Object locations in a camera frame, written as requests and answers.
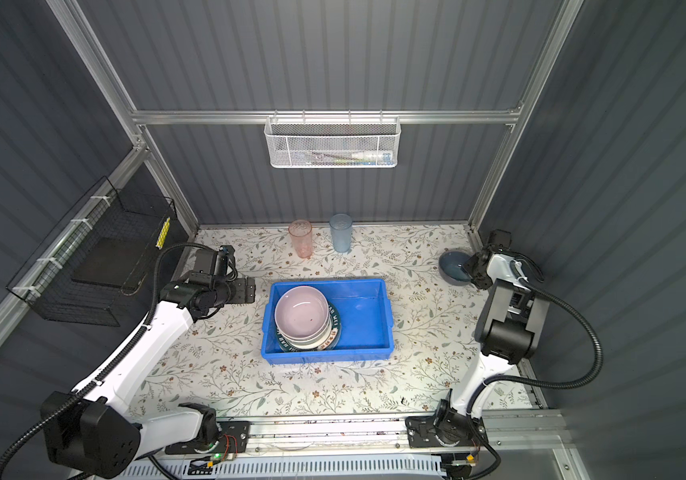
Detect dark blue ceramic bowl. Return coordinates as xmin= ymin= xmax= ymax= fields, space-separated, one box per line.
xmin=438 ymin=250 xmax=472 ymax=286

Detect pink ceramic bowl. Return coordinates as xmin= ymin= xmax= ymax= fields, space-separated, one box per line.
xmin=274 ymin=286 xmax=330 ymax=339

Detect blue plastic bin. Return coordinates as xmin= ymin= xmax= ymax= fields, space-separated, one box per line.
xmin=261 ymin=278 xmax=395 ymax=365

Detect white plate green rim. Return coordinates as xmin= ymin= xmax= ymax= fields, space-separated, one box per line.
xmin=275 ymin=303 xmax=342 ymax=352

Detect green ceramic bowl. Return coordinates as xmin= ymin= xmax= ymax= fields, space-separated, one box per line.
xmin=276 ymin=327 xmax=333 ymax=351

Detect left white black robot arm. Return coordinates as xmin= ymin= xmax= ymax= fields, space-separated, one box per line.
xmin=40 ymin=243 xmax=255 ymax=479

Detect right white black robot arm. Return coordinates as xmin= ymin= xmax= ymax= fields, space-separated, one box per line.
xmin=433 ymin=229 xmax=550 ymax=446

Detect yellow tag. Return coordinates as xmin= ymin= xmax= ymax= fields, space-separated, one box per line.
xmin=155 ymin=217 xmax=171 ymax=250

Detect floral table mat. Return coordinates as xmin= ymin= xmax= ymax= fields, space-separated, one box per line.
xmin=131 ymin=224 xmax=486 ymax=416

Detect pink translucent cup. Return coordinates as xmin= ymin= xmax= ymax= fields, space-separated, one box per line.
xmin=288 ymin=220 xmax=314 ymax=259

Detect black pad in basket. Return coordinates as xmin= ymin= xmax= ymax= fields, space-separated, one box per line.
xmin=72 ymin=237 xmax=158 ymax=294

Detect blue translucent cup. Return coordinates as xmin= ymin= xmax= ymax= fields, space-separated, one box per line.
xmin=329 ymin=213 xmax=353 ymax=253

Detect pens in mesh basket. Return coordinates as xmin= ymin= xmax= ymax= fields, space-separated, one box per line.
xmin=303 ymin=151 xmax=396 ymax=167

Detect black wire basket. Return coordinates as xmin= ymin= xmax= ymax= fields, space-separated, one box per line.
xmin=7 ymin=181 xmax=177 ymax=327

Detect white wire mesh basket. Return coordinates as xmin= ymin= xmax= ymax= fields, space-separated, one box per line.
xmin=264 ymin=118 xmax=402 ymax=169

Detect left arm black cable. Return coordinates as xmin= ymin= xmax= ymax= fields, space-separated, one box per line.
xmin=0 ymin=241 xmax=218 ymax=480

